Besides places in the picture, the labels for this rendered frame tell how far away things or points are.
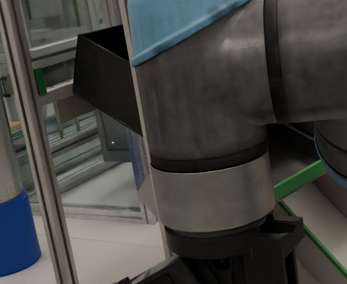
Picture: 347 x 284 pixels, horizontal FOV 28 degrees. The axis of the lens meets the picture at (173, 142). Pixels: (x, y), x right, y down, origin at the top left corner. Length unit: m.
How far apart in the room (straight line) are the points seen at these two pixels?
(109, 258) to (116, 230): 0.16
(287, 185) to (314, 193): 0.28
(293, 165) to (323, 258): 0.13
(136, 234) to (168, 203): 1.18
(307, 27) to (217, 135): 0.08
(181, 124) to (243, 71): 0.05
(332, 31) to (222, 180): 0.10
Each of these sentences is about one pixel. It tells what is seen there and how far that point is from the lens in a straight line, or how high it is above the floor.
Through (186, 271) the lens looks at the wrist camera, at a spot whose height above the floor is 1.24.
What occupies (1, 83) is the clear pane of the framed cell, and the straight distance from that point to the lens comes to 1.85.
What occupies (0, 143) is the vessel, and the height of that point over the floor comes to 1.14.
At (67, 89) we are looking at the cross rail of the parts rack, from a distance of 0.86.
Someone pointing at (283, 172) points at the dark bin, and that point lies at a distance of 0.75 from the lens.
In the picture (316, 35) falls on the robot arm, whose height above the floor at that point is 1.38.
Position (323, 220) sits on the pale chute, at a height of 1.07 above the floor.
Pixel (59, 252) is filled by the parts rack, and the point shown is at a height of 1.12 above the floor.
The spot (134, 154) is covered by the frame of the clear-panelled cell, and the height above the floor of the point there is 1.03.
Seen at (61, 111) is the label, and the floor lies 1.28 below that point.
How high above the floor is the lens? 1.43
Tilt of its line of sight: 14 degrees down
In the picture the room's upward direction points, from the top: 10 degrees counter-clockwise
